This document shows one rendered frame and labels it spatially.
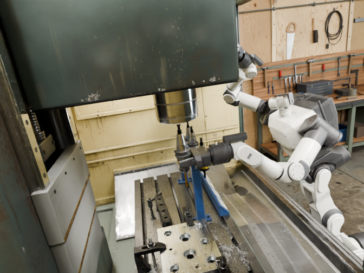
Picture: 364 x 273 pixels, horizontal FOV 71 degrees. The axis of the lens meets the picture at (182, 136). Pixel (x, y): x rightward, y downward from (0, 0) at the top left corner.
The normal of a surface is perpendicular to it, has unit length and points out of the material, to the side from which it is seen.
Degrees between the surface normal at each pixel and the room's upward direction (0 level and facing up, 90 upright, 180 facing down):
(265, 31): 90
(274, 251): 8
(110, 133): 89
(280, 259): 8
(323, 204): 90
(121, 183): 24
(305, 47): 90
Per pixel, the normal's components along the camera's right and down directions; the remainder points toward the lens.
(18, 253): 0.43, 0.24
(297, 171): 0.33, -0.07
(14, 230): 0.82, 0.09
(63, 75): 0.18, 0.29
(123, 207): -0.01, -0.76
